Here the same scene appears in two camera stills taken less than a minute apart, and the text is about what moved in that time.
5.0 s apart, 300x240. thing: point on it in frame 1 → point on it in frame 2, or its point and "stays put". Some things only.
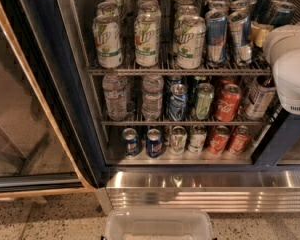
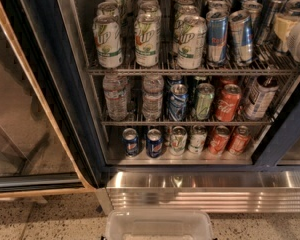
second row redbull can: (240, 6) → (252, 8)
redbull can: (282, 13) → (299, 6)
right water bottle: (152, 98) stays put
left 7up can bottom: (178, 140) stays put
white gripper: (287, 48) → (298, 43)
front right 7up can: (189, 37) stays put
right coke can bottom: (240, 141) stays put
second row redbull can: (219, 7) stays put
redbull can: (216, 23) stays put
